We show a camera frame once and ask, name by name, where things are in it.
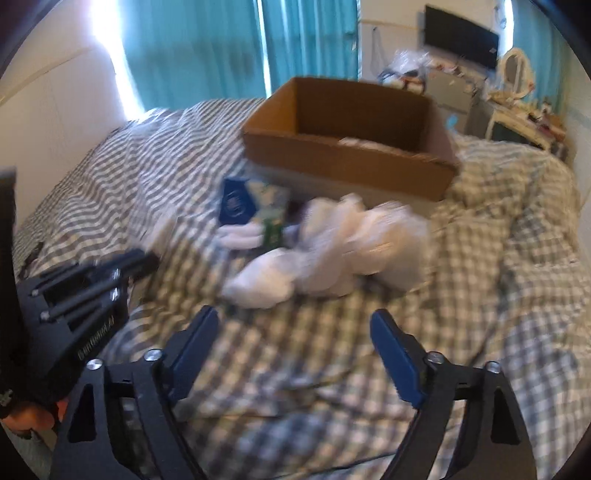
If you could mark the white oval mirror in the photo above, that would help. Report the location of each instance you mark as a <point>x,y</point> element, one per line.
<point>513,71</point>

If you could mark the white cloth in box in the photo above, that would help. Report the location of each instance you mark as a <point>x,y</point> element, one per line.
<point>364,142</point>

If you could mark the white sock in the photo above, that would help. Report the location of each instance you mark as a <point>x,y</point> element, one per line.
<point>263,281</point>

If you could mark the person's left hand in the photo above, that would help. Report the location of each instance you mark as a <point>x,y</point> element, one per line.
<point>32,415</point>

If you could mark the teal curtain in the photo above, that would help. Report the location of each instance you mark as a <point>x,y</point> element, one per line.
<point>309,41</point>
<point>189,50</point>
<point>540,41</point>

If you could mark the dark blue packet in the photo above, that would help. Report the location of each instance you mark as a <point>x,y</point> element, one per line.
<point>235,203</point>

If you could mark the black monitor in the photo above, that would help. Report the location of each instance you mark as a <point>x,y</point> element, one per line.
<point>459,34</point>

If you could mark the green patterned packet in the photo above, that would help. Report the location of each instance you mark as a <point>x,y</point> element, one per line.
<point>273,212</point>

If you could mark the small white cloth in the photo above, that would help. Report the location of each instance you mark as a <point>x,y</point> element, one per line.
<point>238,236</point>

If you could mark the white vanity table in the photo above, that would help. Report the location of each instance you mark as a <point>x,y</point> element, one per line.
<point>521,117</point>

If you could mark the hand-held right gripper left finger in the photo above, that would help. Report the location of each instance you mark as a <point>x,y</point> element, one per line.
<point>194,351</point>

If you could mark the white cabinet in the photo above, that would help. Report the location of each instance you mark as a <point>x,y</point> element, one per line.
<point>450,99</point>

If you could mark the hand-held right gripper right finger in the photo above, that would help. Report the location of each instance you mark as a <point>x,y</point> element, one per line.
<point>397,361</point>

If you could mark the clear plastic bags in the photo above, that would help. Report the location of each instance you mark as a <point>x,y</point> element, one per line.
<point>406,64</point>

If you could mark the white headboard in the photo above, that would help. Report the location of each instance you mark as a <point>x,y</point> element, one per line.
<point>51,120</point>

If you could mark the white cloth pile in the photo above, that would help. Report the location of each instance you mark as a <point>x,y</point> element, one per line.
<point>364,244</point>

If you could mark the brown cardboard box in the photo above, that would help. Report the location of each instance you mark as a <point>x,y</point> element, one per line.
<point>351,170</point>

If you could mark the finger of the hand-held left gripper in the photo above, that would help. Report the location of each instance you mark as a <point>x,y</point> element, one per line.
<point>99,300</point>
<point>115,265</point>

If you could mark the checkered blanket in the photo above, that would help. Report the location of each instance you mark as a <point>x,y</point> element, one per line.
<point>300,360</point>

